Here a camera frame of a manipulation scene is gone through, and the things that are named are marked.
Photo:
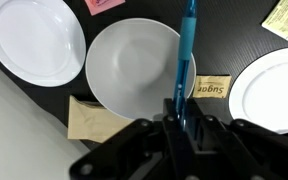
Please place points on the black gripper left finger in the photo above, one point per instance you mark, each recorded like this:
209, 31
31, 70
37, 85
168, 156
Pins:
134, 150

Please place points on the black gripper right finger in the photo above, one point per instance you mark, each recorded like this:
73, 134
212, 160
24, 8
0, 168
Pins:
237, 153

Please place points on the blue pen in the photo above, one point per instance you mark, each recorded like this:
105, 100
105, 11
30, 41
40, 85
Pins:
185, 50

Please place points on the grey bowl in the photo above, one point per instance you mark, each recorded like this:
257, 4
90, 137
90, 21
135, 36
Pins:
137, 66

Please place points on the tan napkin right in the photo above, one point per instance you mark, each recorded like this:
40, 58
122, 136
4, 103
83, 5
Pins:
90, 123

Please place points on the brown sugar packet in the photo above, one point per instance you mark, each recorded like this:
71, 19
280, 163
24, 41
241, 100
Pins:
212, 86

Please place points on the flat white round plate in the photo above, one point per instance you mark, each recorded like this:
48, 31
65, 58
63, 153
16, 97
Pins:
270, 90

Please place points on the pale yellow printed packet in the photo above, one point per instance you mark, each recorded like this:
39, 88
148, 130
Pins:
285, 18

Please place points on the pink sugar packet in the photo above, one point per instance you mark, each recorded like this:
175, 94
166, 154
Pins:
104, 6

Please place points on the rimmed white plate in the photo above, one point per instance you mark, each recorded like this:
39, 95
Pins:
34, 41

